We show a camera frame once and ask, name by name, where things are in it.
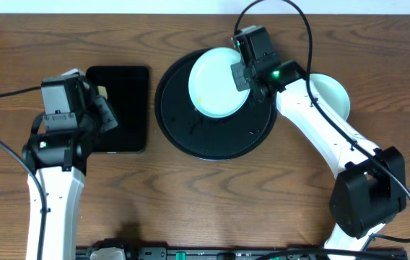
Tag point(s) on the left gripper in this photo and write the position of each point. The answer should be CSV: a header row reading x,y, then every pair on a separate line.
x,y
105,111

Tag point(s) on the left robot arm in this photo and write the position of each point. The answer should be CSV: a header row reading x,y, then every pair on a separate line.
x,y
61,139

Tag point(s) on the green plate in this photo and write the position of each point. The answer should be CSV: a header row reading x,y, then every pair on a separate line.
x,y
211,86
333,92

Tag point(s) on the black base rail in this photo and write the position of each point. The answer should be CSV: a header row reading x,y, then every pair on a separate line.
x,y
114,249

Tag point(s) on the round black tray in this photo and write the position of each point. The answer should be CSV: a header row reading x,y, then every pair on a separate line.
x,y
203,137

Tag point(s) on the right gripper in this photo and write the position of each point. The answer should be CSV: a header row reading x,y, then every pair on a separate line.
x,y
237,73

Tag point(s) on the yellow sponge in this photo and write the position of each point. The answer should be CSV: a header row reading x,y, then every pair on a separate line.
x,y
103,91

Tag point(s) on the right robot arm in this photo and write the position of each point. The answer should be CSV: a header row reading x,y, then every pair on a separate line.
x,y
370,182

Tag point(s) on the black rectangular tray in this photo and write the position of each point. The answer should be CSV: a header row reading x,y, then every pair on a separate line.
x,y
127,88

